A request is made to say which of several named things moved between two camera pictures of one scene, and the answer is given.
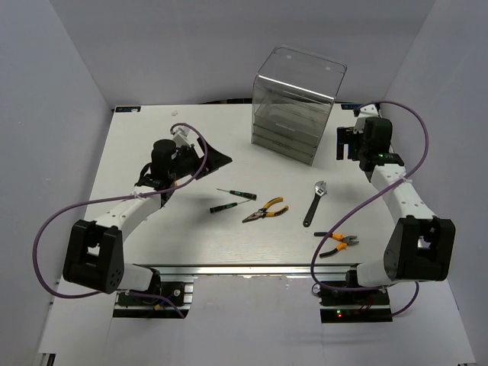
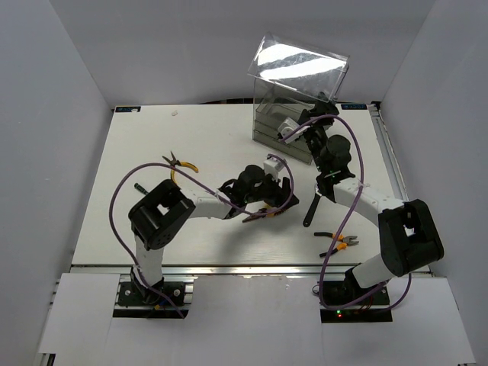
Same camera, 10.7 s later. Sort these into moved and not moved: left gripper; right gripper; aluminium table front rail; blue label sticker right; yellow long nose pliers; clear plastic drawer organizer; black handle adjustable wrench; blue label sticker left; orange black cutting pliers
Moved: left gripper; right gripper; clear plastic drawer organizer
Not moved: yellow long nose pliers; aluminium table front rail; orange black cutting pliers; black handle adjustable wrench; blue label sticker right; blue label sticker left
